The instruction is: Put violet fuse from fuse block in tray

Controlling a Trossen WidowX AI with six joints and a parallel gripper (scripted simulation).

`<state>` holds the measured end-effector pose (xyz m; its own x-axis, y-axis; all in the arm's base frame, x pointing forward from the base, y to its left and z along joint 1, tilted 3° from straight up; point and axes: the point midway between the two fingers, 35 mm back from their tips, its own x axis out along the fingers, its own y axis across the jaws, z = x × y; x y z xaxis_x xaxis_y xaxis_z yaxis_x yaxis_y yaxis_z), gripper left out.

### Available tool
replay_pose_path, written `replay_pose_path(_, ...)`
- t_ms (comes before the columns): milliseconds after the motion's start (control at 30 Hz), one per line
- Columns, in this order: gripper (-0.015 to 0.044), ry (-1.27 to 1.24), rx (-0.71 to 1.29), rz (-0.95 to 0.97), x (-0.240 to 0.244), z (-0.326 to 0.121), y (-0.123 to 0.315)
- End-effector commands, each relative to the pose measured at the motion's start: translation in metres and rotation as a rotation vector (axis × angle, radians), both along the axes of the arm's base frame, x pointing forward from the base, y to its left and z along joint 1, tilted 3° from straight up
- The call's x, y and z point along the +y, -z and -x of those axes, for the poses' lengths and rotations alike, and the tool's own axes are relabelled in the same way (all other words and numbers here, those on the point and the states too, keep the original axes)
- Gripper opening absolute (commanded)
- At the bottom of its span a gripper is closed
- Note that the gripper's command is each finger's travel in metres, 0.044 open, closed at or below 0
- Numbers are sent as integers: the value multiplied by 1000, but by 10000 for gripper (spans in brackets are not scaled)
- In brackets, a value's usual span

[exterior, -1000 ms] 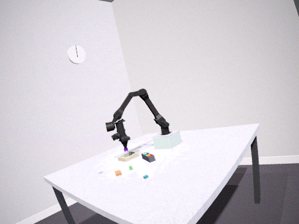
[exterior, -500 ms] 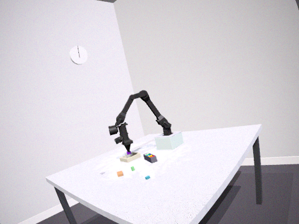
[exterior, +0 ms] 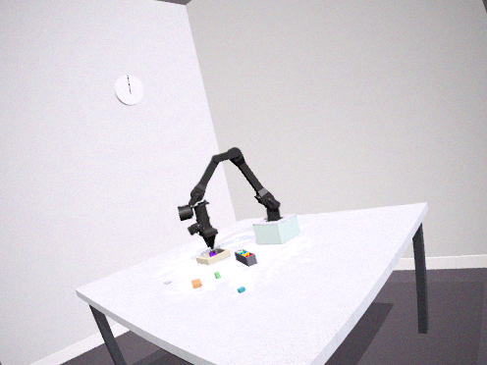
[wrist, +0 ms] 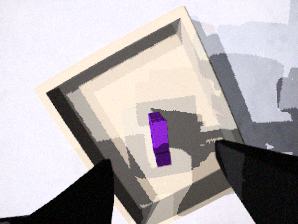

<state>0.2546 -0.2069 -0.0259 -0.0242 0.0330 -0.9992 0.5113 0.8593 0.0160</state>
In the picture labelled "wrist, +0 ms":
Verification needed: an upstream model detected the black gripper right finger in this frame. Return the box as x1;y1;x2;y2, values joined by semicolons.
215;139;298;224

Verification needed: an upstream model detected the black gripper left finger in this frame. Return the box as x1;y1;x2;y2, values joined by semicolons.
0;158;114;224

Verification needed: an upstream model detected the beige square tray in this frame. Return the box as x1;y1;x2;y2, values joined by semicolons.
34;5;246;224

